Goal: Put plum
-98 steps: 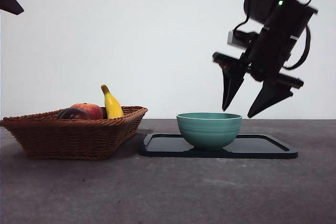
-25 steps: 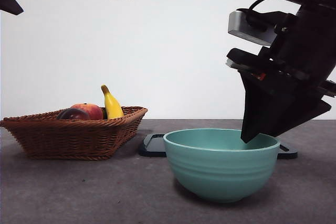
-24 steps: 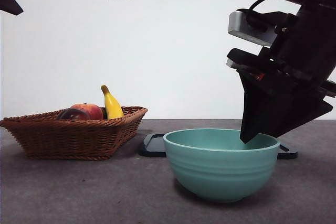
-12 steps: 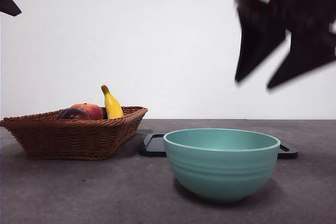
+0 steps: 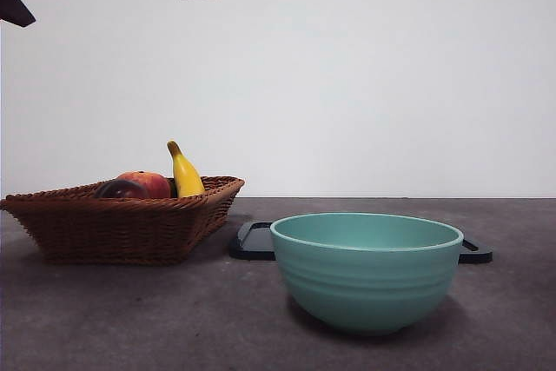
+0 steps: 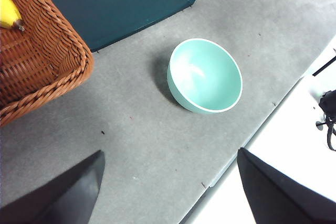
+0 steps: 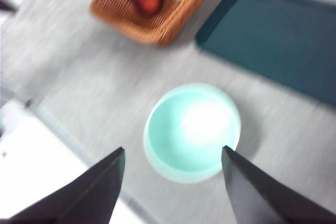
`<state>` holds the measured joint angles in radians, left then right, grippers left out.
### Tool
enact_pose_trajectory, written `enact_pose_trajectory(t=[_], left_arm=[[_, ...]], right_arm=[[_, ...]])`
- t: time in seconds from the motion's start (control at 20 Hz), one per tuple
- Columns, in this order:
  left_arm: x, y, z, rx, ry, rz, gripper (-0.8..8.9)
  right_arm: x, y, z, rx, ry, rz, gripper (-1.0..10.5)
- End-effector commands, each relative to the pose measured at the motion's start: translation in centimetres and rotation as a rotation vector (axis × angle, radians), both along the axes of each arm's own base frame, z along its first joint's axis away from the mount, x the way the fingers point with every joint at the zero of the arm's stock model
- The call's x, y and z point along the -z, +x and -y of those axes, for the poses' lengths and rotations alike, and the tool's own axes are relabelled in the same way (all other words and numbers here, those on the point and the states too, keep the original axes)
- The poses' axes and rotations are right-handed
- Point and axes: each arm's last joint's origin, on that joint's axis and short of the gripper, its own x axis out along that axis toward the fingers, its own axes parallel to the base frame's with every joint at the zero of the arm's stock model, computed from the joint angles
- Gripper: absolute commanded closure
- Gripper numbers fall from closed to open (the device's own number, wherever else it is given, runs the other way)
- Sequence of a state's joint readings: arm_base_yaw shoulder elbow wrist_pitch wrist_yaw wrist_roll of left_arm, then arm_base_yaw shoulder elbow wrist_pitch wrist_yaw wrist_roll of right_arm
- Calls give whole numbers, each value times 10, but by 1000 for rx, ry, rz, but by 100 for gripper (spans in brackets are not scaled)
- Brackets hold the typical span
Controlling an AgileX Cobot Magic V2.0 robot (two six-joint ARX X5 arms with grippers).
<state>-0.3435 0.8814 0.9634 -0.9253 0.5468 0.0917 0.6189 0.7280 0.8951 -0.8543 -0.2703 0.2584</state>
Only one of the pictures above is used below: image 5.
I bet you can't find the dark red plum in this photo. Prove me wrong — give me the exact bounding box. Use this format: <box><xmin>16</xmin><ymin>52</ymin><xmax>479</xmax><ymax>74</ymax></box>
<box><xmin>94</xmin><ymin>179</ymin><xmax>149</xmax><ymax>200</ymax></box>

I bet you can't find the teal ribbed bowl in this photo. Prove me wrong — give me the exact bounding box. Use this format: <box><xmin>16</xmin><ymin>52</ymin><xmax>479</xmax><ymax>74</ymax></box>
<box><xmin>269</xmin><ymin>212</ymin><xmax>464</xmax><ymax>337</ymax></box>

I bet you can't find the red orange peach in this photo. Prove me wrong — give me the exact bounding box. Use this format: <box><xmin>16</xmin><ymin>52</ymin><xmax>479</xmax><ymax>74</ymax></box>
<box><xmin>116</xmin><ymin>170</ymin><xmax>172</xmax><ymax>200</ymax></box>

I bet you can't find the yellow banana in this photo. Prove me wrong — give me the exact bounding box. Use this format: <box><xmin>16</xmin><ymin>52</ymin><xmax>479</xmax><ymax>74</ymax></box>
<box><xmin>166</xmin><ymin>140</ymin><xmax>206</xmax><ymax>198</ymax></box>

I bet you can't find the brown wicker basket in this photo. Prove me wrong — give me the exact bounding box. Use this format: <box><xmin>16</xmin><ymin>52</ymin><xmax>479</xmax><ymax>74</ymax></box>
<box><xmin>0</xmin><ymin>176</ymin><xmax>246</xmax><ymax>267</ymax></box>

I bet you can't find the dark rectangular tray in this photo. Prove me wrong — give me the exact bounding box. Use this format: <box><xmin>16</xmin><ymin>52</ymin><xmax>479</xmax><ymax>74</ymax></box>
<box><xmin>228</xmin><ymin>221</ymin><xmax>493</xmax><ymax>265</ymax></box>

